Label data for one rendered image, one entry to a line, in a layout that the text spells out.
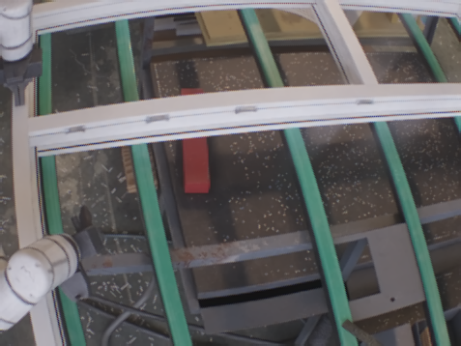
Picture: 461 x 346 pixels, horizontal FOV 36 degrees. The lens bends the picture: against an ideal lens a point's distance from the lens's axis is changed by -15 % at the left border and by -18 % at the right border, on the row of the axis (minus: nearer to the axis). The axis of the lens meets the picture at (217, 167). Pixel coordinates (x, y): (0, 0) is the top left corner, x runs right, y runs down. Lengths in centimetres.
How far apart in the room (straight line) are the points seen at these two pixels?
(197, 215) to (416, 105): 63
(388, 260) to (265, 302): 38
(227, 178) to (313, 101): 37
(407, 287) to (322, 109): 49
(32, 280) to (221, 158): 97
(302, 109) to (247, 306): 48
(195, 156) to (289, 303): 45
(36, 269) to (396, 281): 82
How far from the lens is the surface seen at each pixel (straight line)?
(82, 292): 140
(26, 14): 151
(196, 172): 200
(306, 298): 194
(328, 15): 206
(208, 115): 175
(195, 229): 196
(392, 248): 171
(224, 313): 189
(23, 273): 125
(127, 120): 171
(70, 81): 304
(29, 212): 158
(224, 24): 235
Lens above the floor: 227
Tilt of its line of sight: 54 degrees down
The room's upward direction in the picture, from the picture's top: 9 degrees clockwise
